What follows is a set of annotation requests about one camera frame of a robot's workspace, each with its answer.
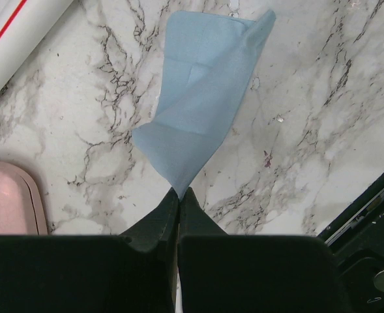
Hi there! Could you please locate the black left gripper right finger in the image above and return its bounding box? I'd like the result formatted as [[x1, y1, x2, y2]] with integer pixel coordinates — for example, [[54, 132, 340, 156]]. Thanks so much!
[[178, 189, 345, 312]]

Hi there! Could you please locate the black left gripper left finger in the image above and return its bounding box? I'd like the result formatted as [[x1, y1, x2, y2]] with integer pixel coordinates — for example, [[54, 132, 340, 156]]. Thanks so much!
[[0, 191, 179, 312]]

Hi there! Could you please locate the blue cleaning cloth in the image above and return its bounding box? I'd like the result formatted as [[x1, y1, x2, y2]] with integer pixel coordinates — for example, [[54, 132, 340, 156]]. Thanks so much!
[[132, 10, 276, 197]]

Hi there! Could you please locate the pink glasses case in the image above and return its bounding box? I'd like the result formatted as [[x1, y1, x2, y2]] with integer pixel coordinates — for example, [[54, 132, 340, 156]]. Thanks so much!
[[0, 162, 48, 235]]

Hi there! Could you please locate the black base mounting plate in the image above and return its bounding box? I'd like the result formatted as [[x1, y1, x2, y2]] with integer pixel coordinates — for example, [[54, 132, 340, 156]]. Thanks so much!
[[318, 173, 384, 312]]

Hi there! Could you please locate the white PVC pipe rack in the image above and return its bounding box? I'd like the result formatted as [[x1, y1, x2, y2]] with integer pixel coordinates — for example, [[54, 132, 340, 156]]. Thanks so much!
[[0, 0, 72, 90]]

